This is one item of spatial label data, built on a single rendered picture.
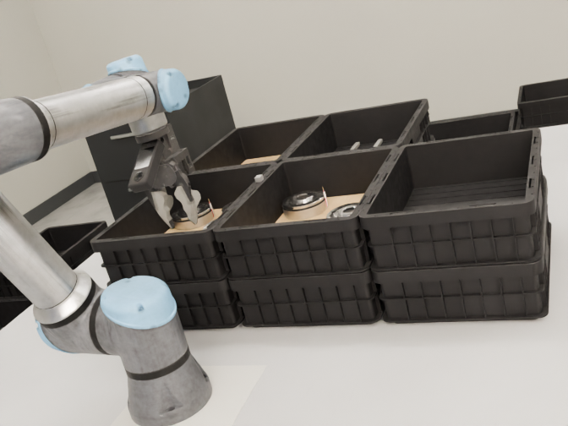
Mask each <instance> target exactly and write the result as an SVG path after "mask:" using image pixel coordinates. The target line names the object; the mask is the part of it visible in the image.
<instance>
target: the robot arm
mask: <svg viewBox="0 0 568 426"><path fill-rule="evenodd" d="M106 70H107V72H108V76H107V77H105V78H103V79H100V80H97V81H96V82H94V83H91V84H87V85H84V87H82V88H80V89H77V90H71V91H67V92H63V93H60V94H56V95H52V96H46V97H42V98H39V99H35V100H31V99H30V98H28V97H25V96H15V97H11V98H7V99H1V100H0V176H1V175H3V174H4V173H7V172H11V171H13V170H14V169H17V168H20V167H23V166H25V165H28V164H30V163H32V162H35V161H39V160H41V159H42V158H44V157H45V156H46V155H47V153H48V152H49V150H50V149H52V148H55V147H58V146H60V145H65V144H67V143H70V142H73V141H75V140H78V139H83V138H85V137H88V136H91V135H93V134H98V133H100V132H103V131H106V130H108V129H111V128H116V127H119V126H122V125H124V124H127V123H128V124H129V127H130V128H131V131H132V133H133V135H136V136H135V139H136V141H137V143H138V144H140V143H143V144H142V145H141V147H140V150H139V154H138V157H137V160H136V162H135V165H134V169H133V172H132V175H131V178H130V181H129V184H128V187H129V188H130V189H131V190H132V191H133V192H134V193H138V192H141V191H145V192H146V195H147V197H148V199H149V201H150V202H151V204H152V205H153V207H154V209H156V211H157V213H158V214H159V216H160V217H161V218H162V220H163V221H164V222H165V223H166V224H167V225H168V226H169V227H170V228H171V229H173V228H174V223H173V219H172V218H171V216H170V209H171V208H172V206H173V197H172V196H171V195H168V194H167V191H166V188H165V187H166V186H169V187H171V188H174V187H175V186H177V188H176V190H175V193H174V195H175V196H176V198H177V199H178V200H179V201H180V202H181V203H182V205H183V209H184V210H185V211H186V213H187V215H188V219H189V220H190V221H191V222H193V224H195V225H196V224H197V223H198V211H197V206H198V204H199V201H200V199H201V197H200V193H199V191H197V190H192V189H191V185H190V181H189V180H188V177H187V176H188V174H191V173H192V172H193V171H195V169H194V164H193V162H192V160H191V157H190V155H189V153H188V149H187V148H184V149H180V148H179V145H178V142H177V139H176V137H175V134H174V132H173V130H172V125H171V124H170V123H169V124H167V119H166V116H165V113H164V112H172V111H175V110H179V109H182V108H183V107H185V106H186V104H187V102H188V97H189V88H188V82H187V80H186V78H185V76H184V75H183V73H182V72H180V71H179V70H177V69H175V68H168V69H164V68H160V69H159V70H156V71H151V72H149V71H148V70H147V68H146V66H145V63H144V61H143V58H142V57H141V56H140V55H132V56H129V57H125V58H122V59H119V60H117V61H115V62H112V63H109V64H108V65H107V66H106ZM166 124H167V125H166ZM185 156H188V158H189V161H190V163H191V167H189V166H188V163H187V160H186V157H185ZM0 271H1V272H2V273H3V274H4V275H5V276H6V277H7V278H8V279H9V280H10V281H11V282H12V283H13V284H14V285H15V286H16V287H17V288H18V289H19V290H20V291H21V292H22V293H23V294H24V295H25V296H26V297H27V298H28V299H29V300H30V301H31V302H32V303H33V304H34V306H33V315H34V317H35V322H36V323H37V324H38V327H37V328H36V329H37V332H38V334H39V336H40V338H41V339H42V340H43V341H44V342H45V343H46V344H47V345H48V346H49V347H50V348H52V349H55V350H58V351H61V352H65V353H72V354H76V353H89V354H101V355H114V356H119V357H120V358H121V360H122V362H123V366H124V369H125V371H126V374H127V376H128V410H129V413H130V416H131V418H132V420H133V421H134V422H135V423H136V424H138V425H139V426H171V425H173V424H176V423H180V422H182V421H184V420H186V419H188V418H190V417H192V416H193V415H195V414H196V413H197V412H198V411H200V410H201V409H202V408H203V407H204V406H205V405H206V404H207V402H208V401H209V399H210V397H211V394H212V386H211V383H210V379H209V376H208V375H207V373H206V372H205V371H204V370H203V369H202V367H201V366H200V365H199V363H198V362H197V361H196V359H195V358H194V356H193V355H192V354H191V352H190V350H189V347H188V343H187V340H186V337H185V334H184V331H183V327H182V324H181V321H180V319H179V316H178V311H177V305H176V302H175V299H174V298H173V296H172V294H171V292H170V289H169V287H168V285H167V284H166V283H165V282H164V281H162V280H160V279H158V278H155V277H153V276H133V277H132V278H130V279H128V278H125V279H122V280H120V281H116V282H114V283H113V284H111V285H110V286H109V287H107V288H106V289H103V288H101V287H99V286H98V285H97V283H96V282H95V281H94V280H93V279H92V278H91V277H90V275H89V274H88V273H86V272H85V271H83V270H72V269H71V268H70V267H69V266H68V265H67V264H66V262H65V261H64V260H63V259H62V258H61V257H60V256H59V255H58V254H57V252H56V251H55V250H54V249H53V248H52V247H51V246H50V245H49V244H48V242H47V241H46V240H45V239H44V238H43V237H42V236H41V235H40V234H39V232H38V231H37V230H36V229H35V228H34V227H33V226H32V225H31V224H30V223H29V222H28V221H27V220H26V219H25V218H24V217H23V216H22V215H21V214H20V212H19V211H18V210H17V209H16V208H15V207H14V206H13V205H12V203H11V202H10V201H9V200H8V199H7V198H6V197H5V196H4V195H3V193H2V192H1V191H0Z"/></svg>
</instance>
